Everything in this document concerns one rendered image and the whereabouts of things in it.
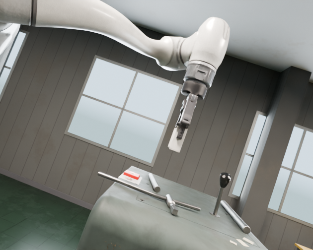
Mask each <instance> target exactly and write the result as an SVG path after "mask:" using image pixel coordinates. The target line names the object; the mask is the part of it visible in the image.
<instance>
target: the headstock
mask: <svg viewBox="0 0 313 250"><path fill-rule="evenodd" d="M128 170H129V171H131V172H134V173H137V174H139V175H140V177H142V180H141V182H140V184H139V185H137V184H135V183H132V182H129V181H127V180H124V179H122V178H119V179H120V180H122V181H125V182H128V183H130V184H133V185H135V186H138V187H140V188H143V189H146V190H148V191H151V192H154V193H156V194H159V195H163V196H166V195H167V194H170V195H171V196H172V198H173V199H175V200H179V201H182V202H185V203H188V204H191V205H195V206H198V207H200V211H197V210H194V209H190V208H187V207H184V206H181V205H177V204H175V206H176V207H177V209H178V213H177V215H174V214H172V213H171V210H170V208H169V207H168V205H167V203H166V201H165V200H161V199H158V198H155V197H152V196H150V195H147V194H145V193H142V192H140V191H137V190H135V189H132V188H129V187H127V186H124V185H122V184H119V183H116V182H115V183H114V184H113V185H112V186H111V187H110V188H109V189H108V190H107V191H106V192H105V193H104V194H103V195H102V196H101V197H100V198H99V199H98V200H97V202H96V203H95V205H94V207H93V209H92V210H91V213H90V215H89V217H88V219H87V222H86V225H85V227H84V230H83V233H82V235H81V238H80V240H79V243H78V246H77V249H76V250H268V249H267V248H266V247H265V246H264V245H263V244H262V243H261V242H260V241H259V240H258V239H257V238H256V237H255V236H254V235H253V233H252V232H250V233H249V234H246V233H244V232H243V230H242V229H241V228H240V227H239V225H238V224H237V223H236V222H235V221H234V219H233V218H232V217H231V216H230V215H229V214H228V212H227V211H226V210H225V209H224V207H223V206H222V205H221V203H220V205H219V209H218V212H217V214H218V215H219V216H220V218H218V217H215V216H213V215H211V214H210V213H209V212H214V208H215V205H216V201H217V198H216V197H213V196H210V195H208V194H205V193H202V192H200V191H197V190H194V189H192V188H189V187H186V186H184V185H181V184H178V183H176V182H173V181H170V180H168V179H165V178H162V177H160V176H157V175H155V174H153V176H154V178H155V179H156V181H157V183H158V185H159V187H160V192H155V190H154V188H153V186H152V184H151V181H150V179H149V177H148V174H149V172H147V171H144V170H141V169H139V168H136V167H133V166H131V167H130V168H129V169H128ZM243 238H247V239H248V240H250V241H252V242H254V244H250V243H249V242H247V241H245V240H243ZM236 239H239V240H242V241H243V242H244V243H245V244H247V245H248V246H249V247H245V246H243V245H242V244H241V243H240V242H239V241H238V240H236ZM230 240H231V241H233V242H235V243H237V245H235V244H233V243H231V242H230ZM113 244H114V245H113ZM115 245H116V246H115ZM119 246H120V247H119Z"/></svg>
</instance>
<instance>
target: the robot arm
mask: <svg viewBox="0 0 313 250"><path fill-rule="evenodd" d="M21 24H22V25H29V26H36V27H54V28H67V29H78V30H86V31H91V32H96V33H99V34H102V35H105V36H108V37H110V38H112V39H114V40H116V41H118V42H120V43H122V44H124V45H126V46H127V47H129V48H131V49H133V50H135V51H137V52H139V53H141V54H143V55H146V56H148V57H151V58H154V59H156V62H157V64H158V65H160V66H161V67H162V68H164V69H166V70H185V69H186V74H185V76H184V81H185V82H184V84H183V86H182V89H181V93H182V94H183V95H184V96H187V99H186V100H185V99H184V101H183V103H182V108H181V110H180V116H179V119H178V121H177V123H176V125H175V128H174V131H173V133H172V136H171V139H170V142H169V145H168V147H169V150H172V151H175V152H177V153H179V152H180V149H181V147H182V144H183V142H184V139H185V136H186V133H187V130H188V127H189V126H190V122H191V118H192V115H193V112H194V109H195V107H196V104H197V103H196V102H197V100H203V99H204V98H205V95H206V92H207V89H208V88H210V87H211V85H212V82H213V79H214V76H215V75H216V71H217V69H218V67H219V66H220V64H221V63H222V61H223V58H224V56H225V53H226V50H227V47H228V42H229V37H230V27H229V26H228V24H227V23H226V22H225V21H224V20H223V19H221V18H217V17H210V18H208V19H207V20H206V21H205V22H204V23H203V24H202V25H201V26H200V28H199V30H198V32H195V33H194V34H193V35H192V36H190V37H188V38H182V37H169V36H165V37H163V38H162V39H161V40H154V39H151V38H149V37H147V36H146V35H145V34H144V33H143V32H141V31H140V30H139V29H138V28H137V27H136V26H135V25H134V24H133V23H132V22H131V21H130V20H128V19H127V18H126V17H125V16H124V15H122V14H121V13H120V12H118V11H117V10H115V9H114V8H112V7H111V6H109V5H107V4H105V3H104V2H102V1H100V0H0V55H1V54H2V53H3V51H4V50H5V49H6V48H7V47H8V46H9V44H10V43H11V42H12V41H13V39H14V37H15V36H16V35H17V33H18V31H19V28H20V25H21Z"/></svg>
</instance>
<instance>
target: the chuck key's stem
mask: <svg viewBox="0 0 313 250"><path fill-rule="evenodd" d="M166 197H167V199H166V203H167V205H168V207H169V208H170V210H171V213H172V214H174V215H177V213H178V209H177V207H176V206H175V202H174V200H173V198H172V196H171V195H170V194H167V195H166Z"/></svg>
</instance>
